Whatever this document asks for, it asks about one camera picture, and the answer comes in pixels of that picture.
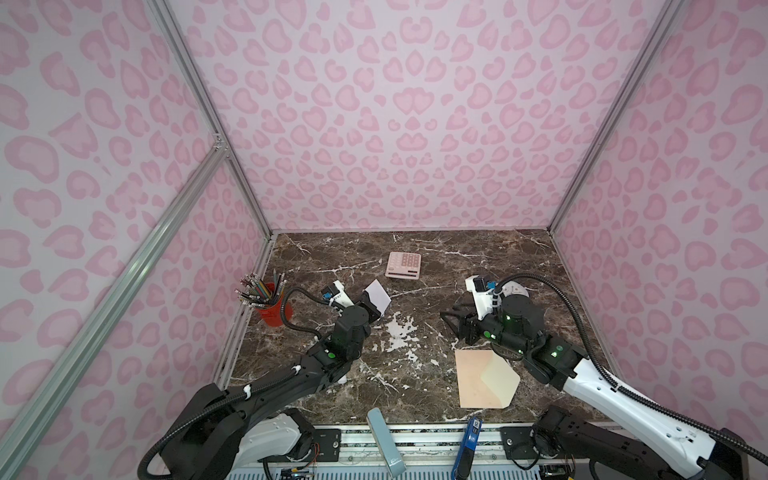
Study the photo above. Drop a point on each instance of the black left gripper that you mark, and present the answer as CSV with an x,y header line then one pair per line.
x,y
367,307

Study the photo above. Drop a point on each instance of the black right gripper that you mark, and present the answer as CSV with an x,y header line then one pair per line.
x,y
466,320

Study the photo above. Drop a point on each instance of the white letter paper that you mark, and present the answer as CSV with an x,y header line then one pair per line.
x,y
378,297

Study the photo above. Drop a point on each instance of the beige envelope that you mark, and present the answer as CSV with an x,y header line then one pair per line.
x,y
485,380

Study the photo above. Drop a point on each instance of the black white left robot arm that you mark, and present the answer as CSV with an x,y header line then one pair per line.
x,y
210,434

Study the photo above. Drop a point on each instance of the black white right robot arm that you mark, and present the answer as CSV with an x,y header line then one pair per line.
x,y
659,443

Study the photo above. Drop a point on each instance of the white round clock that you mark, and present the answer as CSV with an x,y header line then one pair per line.
x,y
514,288

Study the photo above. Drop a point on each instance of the pink calculator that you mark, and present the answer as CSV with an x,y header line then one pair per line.
x,y
403,265

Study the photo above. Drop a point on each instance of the red pencil cup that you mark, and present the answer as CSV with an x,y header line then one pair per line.
x,y
271,314

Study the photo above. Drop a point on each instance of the coloured pencils bundle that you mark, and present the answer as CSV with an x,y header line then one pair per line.
x,y
257,293

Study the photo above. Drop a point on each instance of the blue utility knife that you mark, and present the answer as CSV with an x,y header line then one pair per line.
x,y
466,452

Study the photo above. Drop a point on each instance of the light blue stapler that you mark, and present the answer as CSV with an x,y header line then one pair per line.
x,y
385,443

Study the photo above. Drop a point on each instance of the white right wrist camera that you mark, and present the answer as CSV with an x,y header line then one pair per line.
x,y
483,293

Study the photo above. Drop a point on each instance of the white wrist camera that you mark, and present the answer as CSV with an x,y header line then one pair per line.
x,y
335,295
483,293

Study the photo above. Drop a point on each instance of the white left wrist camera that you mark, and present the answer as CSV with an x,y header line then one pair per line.
x,y
335,295

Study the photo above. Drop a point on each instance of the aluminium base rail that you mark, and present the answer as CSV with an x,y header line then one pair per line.
x,y
287,447

